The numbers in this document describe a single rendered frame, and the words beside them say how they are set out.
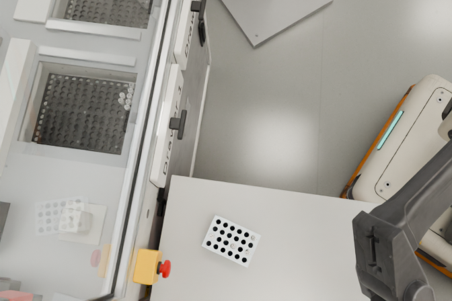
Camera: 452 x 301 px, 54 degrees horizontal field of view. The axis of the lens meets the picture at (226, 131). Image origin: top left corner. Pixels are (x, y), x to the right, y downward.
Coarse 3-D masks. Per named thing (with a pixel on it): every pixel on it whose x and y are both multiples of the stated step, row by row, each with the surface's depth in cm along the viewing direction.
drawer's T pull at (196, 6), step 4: (204, 0) 113; (192, 4) 113; (196, 4) 113; (200, 4) 113; (204, 4) 113; (192, 8) 113; (196, 8) 113; (200, 8) 113; (204, 8) 113; (200, 12) 112; (200, 16) 112; (200, 20) 113
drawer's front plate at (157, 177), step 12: (180, 72) 111; (168, 84) 106; (180, 84) 114; (168, 96) 105; (180, 96) 116; (168, 108) 104; (168, 120) 104; (168, 132) 106; (156, 144) 102; (168, 144) 108; (156, 156) 101; (168, 156) 110; (156, 168) 101; (156, 180) 100
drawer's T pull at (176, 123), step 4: (184, 112) 106; (184, 116) 105; (172, 120) 105; (176, 120) 105; (180, 120) 105; (184, 120) 105; (172, 124) 105; (176, 124) 105; (180, 124) 105; (184, 124) 105; (172, 128) 105; (176, 128) 105; (180, 128) 104; (180, 132) 104; (180, 136) 104
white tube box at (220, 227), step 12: (216, 216) 110; (216, 228) 113; (228, 228) 110; (240, 228) 109; (204, 240) 109; (216, 240) 109; (228, 240) 109; (240, 240) 109; (216, 252) 108; (228, 252) 111; (240, 252) 108; (252, 252) 108; (240, 264) 107
